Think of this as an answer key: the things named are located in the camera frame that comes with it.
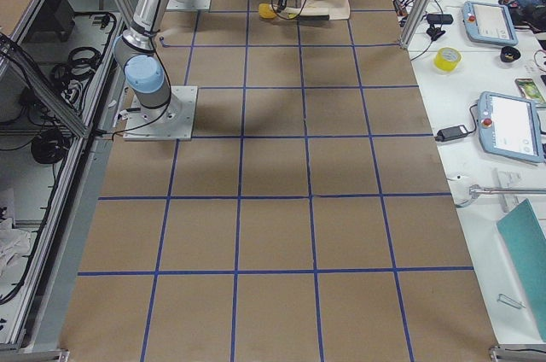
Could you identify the blue teach pendant upper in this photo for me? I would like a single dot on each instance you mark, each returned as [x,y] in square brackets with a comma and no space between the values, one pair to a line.
[488,23]

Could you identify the white plastic dustpan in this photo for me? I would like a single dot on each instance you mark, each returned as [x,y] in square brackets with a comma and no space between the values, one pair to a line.
[338,9]

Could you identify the white crumpled cloth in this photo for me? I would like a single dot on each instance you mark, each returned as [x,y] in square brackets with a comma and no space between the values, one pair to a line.
[16,246]

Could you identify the small black bowl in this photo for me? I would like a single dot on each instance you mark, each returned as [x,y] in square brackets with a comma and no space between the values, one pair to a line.
[509,54]

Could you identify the black power adapter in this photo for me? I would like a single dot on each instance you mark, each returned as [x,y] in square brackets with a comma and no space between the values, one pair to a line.
[452,133]

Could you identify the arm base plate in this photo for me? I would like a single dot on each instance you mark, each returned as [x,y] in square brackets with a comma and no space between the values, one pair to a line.
[172,122]

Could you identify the yellow lemon toy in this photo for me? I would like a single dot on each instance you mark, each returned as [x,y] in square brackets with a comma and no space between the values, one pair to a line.
[266,12]

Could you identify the blue teach pendant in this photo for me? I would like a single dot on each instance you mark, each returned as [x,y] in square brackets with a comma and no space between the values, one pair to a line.
[509,126]
[488,23]

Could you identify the white hand brush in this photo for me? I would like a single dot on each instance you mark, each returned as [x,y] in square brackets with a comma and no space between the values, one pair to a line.
[306,13]

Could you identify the blue teach pendant lower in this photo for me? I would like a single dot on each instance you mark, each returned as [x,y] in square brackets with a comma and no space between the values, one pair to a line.
[509,126]

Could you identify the yellow tape roll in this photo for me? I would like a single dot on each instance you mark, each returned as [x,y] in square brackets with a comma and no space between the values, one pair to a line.
[447,59]

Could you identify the green cutting mat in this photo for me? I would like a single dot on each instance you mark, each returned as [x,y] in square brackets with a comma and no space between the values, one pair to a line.
[525,241]

